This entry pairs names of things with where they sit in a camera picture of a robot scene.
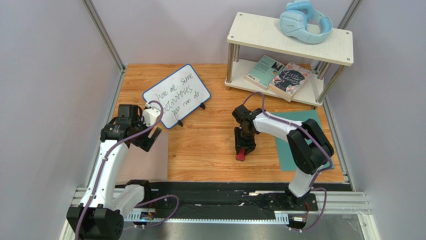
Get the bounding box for red whiteboard eraser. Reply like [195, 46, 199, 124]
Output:
[235, 148, 246, 162]

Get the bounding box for blue framed whiteboard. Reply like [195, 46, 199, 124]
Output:
[142, 64, 211, 129]

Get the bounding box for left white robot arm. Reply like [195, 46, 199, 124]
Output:
[66, 100, 164, 240]

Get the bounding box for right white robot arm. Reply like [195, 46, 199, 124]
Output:
[232, 104, 334, 208]

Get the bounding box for pink mat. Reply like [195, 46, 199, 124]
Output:
[116, 132, 169, 185]

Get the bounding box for green mat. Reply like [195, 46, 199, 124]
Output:
[272, 110, 322, 172]

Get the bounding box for Little Women book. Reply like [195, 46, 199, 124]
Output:
[268, 62, 312, 102]

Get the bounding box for teal paperback book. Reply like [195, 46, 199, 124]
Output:
[244, 55, 286, 90]

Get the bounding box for white two-tier shelf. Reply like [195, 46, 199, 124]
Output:
[224, 12, 354, 108]

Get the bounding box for light blue headphones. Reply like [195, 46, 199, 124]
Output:
[279, 0, 333, 45]

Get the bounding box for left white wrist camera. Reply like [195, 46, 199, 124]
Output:
[142, 103, 162, 127]

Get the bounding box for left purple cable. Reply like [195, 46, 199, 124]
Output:
[73, 99, 180, 240]

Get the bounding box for purple cable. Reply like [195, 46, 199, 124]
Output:
[73, 99, 180, 240]
[242, 91, 334, 233]

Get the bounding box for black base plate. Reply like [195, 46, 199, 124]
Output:
[141, 181, 321, 221]

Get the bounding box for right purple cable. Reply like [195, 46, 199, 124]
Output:
[242, 91, 334, 233]

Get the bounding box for aluminium frame rail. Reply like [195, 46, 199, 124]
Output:
[66, 182, 380, 240]

